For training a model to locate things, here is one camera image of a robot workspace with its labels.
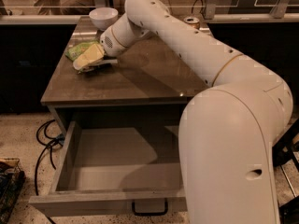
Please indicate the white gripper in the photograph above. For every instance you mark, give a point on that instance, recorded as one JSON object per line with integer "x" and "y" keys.
{"x": 107, "y": 44}

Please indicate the green jalapeno chip bag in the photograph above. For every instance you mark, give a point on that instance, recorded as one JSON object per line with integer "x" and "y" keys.
{"x": 75, "y": 51}

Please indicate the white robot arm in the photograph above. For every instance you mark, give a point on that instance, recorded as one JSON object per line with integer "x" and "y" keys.
{"x": 226, "y": 132}

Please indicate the open grey top drawer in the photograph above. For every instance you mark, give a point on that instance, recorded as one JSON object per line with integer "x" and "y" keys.
{"x": 102, "y": 170}

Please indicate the white ceramic bowl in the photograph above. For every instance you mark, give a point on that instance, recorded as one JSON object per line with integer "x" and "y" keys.
{"x": 103, "y": 17}

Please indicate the grey cabinet with countertop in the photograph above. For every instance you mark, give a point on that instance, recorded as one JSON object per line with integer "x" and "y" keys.
{"x": 148, "y": 75}

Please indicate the gold soda can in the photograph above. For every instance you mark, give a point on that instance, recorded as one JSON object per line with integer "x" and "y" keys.
{"x": 192, "y": 21}

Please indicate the wire basket with items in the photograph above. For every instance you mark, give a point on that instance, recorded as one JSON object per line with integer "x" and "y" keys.
{"x": 12, "y": 178}

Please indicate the black drawer handle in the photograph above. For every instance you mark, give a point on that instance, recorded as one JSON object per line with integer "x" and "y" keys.
{"x": 147, "y": 208}

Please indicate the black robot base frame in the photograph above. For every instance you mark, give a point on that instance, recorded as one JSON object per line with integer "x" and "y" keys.
{"x": 286, "y": 167}

